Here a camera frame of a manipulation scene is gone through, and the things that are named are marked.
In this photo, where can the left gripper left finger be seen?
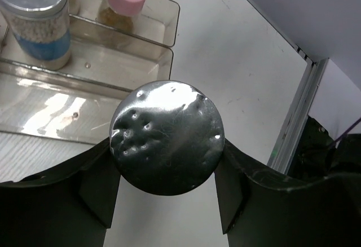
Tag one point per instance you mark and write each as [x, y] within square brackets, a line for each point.
[70, 204]

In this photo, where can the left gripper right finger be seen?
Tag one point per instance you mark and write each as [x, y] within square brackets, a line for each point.
[260, 206]

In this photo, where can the silver lid pearl jar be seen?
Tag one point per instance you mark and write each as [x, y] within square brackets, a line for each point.
[166, 138]
[41, 28]

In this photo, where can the pink cap spice bottle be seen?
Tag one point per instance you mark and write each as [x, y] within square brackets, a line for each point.
[120, 14]

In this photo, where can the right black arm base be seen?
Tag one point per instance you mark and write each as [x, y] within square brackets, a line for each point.
[318, 156]

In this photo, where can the clear acrylic organizer tray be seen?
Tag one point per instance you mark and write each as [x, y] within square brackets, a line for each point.
[76, 103]

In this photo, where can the aluminium front frame rail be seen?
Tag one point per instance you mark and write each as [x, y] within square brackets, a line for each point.
[294, 124]

